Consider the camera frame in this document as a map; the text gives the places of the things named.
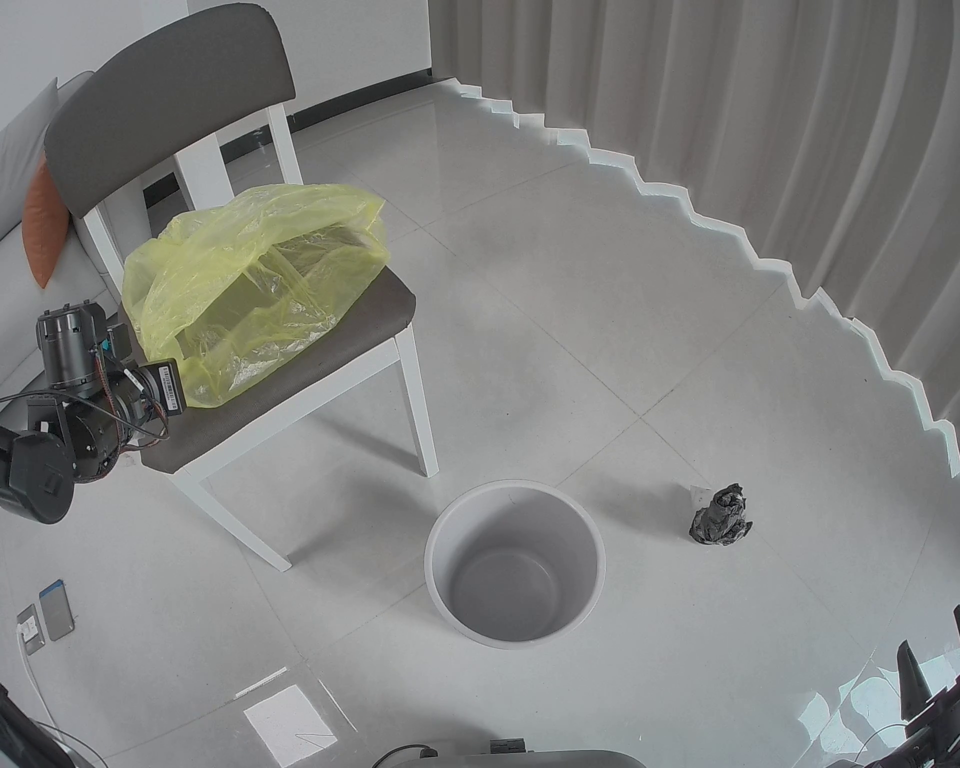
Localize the orange cushion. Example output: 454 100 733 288
21 150 71 291

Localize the grey cushion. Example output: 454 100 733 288
0 76 61 245

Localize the pale grey sofa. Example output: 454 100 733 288
0 71 129 414

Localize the crumpled black plastic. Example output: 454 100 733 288
687 482 753 549

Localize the white trash bin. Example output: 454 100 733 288
423 480 607 651

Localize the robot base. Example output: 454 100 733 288
390 738 639 768

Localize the yellow plastic bag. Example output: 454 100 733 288
121 182 389 410

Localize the grey padded white chair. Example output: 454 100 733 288
43 1 440 575

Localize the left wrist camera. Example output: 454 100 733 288
101 321 135 365

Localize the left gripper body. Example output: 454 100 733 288
111 357 189 438

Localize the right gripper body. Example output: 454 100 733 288
904 684 960 745

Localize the grey-beige curtain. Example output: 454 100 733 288
427 0 960 481

